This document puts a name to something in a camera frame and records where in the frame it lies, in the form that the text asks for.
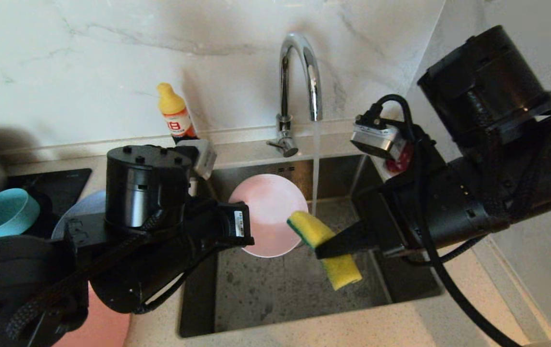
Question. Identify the blue plate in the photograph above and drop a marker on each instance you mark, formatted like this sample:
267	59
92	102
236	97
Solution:
85	207

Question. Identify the running tap water stream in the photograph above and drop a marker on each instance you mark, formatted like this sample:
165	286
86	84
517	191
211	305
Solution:
316	164

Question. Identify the chrome gooseneck faucet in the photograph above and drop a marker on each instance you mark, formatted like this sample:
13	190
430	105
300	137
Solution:
283	86

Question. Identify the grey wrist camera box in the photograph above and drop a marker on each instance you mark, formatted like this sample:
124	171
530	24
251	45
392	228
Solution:
376	140
203	156

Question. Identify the teal bowl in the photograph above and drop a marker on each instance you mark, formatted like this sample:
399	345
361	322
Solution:
3	214

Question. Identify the yellow-capped dish soap bottle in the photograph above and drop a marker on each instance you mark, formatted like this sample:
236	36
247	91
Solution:
174	113

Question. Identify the dark red apple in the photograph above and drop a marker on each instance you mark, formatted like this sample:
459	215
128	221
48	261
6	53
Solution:
403	161

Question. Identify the yellow fish-shaped sponge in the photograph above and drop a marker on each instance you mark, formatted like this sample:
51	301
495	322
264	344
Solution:
343	272

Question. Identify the black induction cooktop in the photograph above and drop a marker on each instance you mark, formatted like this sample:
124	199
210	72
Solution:
59	185

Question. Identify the black frying pan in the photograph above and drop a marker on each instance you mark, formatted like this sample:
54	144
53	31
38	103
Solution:
39	221

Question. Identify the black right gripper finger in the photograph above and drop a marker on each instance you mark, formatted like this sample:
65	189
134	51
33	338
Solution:
347	238

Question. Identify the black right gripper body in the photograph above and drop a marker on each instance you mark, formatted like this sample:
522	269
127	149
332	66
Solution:
449	202

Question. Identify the stainless steel sink basin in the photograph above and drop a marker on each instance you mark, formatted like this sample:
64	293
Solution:
266	289

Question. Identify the small pale pink plate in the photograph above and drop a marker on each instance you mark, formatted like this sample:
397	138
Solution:
268	212

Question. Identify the large pink plate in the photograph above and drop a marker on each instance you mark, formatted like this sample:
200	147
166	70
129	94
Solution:
102	327

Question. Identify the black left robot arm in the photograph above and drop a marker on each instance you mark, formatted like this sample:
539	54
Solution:
15	284

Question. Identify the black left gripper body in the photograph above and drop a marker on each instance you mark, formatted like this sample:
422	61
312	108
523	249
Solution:
145	188

